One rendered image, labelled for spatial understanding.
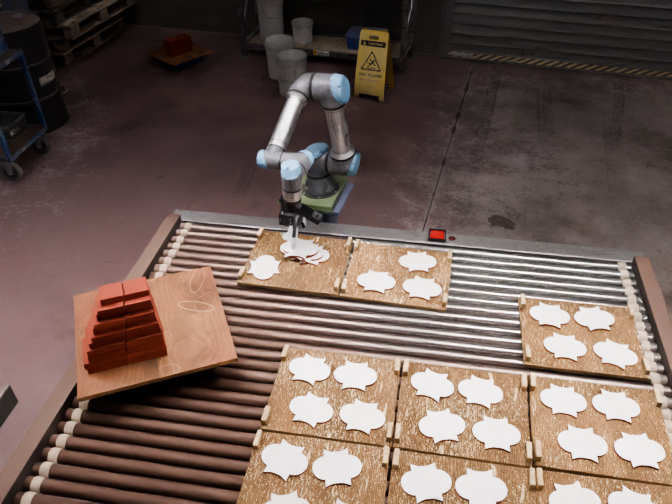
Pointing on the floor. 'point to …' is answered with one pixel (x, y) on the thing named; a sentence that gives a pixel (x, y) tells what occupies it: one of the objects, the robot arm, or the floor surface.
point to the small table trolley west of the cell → (35, 137)
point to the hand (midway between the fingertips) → (300, 239)
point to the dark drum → (14, 22)
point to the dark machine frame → (6, 402)
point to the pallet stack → (78, 24)
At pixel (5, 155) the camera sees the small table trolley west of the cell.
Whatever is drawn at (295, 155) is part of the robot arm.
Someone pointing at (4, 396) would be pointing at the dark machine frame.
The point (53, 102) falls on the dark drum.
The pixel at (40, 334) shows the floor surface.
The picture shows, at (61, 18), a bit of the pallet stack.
